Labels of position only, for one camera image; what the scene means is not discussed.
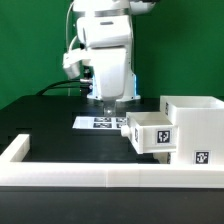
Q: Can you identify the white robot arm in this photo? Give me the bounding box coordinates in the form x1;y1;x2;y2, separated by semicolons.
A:
73;0;160;116

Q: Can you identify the white drawer cabinet box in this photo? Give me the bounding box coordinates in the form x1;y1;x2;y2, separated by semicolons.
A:
160;96;224;165

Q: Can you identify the white drawer tray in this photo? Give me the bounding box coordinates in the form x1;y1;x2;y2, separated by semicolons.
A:
121;112;178;154

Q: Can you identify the white cable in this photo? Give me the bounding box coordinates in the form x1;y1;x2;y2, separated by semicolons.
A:
65;0;80;97

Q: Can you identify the black cable bundle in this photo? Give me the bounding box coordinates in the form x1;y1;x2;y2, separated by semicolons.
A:
35;78;94;97

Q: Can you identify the white marker tag sheet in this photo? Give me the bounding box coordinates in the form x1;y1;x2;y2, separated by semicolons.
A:
73;116;126;130

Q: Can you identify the white workspace border frame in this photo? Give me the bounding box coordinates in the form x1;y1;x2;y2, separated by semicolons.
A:
0;134;224;188

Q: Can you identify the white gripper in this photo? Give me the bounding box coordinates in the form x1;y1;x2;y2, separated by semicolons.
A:
89;46;131;118

